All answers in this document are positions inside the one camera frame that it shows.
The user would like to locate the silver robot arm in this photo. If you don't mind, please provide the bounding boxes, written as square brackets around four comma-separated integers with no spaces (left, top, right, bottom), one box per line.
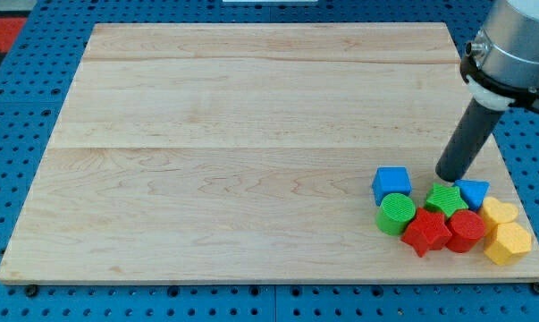
[460,0,539,114]

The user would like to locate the yellow hexagon block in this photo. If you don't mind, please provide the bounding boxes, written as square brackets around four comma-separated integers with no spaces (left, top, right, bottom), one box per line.
[484,222,532,266]

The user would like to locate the wooden board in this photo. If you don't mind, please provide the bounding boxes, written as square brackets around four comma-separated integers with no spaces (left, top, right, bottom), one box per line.
[0,23,539,285]

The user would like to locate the blue cube block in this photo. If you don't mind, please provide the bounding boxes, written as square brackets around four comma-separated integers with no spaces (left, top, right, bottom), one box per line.
[372,166,412,206]

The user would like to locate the green cylinder block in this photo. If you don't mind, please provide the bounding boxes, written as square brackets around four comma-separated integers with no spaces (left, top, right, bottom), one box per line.
[375,193,416,236]

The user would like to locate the red star block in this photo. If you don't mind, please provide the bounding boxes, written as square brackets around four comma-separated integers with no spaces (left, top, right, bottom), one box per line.
[400,208,452,258]

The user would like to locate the green star block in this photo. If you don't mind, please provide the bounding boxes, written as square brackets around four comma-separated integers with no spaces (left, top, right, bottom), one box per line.
[424,183,468,219]

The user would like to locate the blue triangle block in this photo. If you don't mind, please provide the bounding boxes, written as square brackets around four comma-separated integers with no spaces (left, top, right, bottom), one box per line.
[453,179,490,211]

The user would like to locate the red cylinder block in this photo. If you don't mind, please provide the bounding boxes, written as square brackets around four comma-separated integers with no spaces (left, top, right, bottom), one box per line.
[445,209,485,253]

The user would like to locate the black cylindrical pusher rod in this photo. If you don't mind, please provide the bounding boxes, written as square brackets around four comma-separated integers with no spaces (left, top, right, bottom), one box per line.
[435,98,504,182]

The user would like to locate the yellow heart block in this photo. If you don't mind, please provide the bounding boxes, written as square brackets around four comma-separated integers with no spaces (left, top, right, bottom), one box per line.
[477,197,519,235]

